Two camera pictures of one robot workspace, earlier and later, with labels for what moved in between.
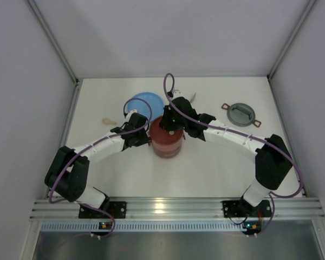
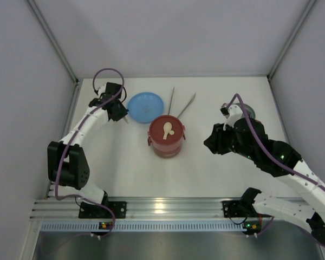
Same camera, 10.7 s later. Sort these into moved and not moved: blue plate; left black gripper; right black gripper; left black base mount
Moved: left black gripper; right black gripper
Not moved: blue plate; left black base mount
